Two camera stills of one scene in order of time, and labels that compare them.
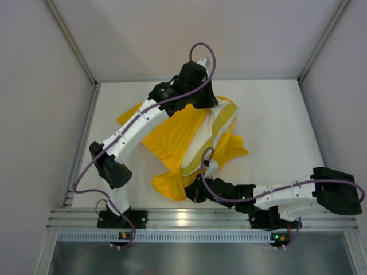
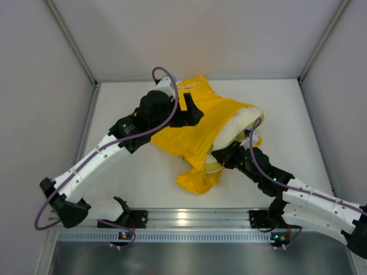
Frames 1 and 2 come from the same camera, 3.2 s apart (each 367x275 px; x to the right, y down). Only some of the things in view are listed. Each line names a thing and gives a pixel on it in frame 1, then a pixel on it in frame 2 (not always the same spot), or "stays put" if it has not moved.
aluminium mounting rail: x=62 y=219 stays put
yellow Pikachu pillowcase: x=169 y=142 -> x=191 y=144
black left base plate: x=106 y=219 stays put
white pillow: x=219 y=116 -> x=231 y=130
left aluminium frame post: x=70 y=39 stays put
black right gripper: x=196 y=190 -> x=222 y=156
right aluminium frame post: x=320 y=47 stays put
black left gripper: x=205 y=98 -> x=181 y=120
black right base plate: x=267 y=219 stays put
